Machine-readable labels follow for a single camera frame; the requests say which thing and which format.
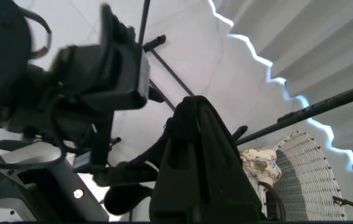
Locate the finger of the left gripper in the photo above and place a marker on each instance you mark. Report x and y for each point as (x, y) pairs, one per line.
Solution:
(117, 179)

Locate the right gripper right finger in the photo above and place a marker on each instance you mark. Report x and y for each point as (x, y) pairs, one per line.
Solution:
(226, 193)

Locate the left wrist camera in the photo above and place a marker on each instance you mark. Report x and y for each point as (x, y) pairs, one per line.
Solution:
(101, 71)

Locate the white laundry basket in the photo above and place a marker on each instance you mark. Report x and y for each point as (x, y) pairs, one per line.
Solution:
(307, 180)

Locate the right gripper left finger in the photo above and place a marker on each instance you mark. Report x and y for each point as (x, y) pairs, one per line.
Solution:
(176, 193)

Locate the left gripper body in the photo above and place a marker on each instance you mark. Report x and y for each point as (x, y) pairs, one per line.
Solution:
(70, 124)

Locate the white curtain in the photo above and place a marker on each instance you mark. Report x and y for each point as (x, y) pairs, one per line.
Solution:
(319, 37)

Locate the black clothes rack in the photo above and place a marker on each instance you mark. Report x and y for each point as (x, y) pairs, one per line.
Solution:
(319, 107)

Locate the cream printed garment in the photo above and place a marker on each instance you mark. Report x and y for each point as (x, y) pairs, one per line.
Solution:
(261, 165)

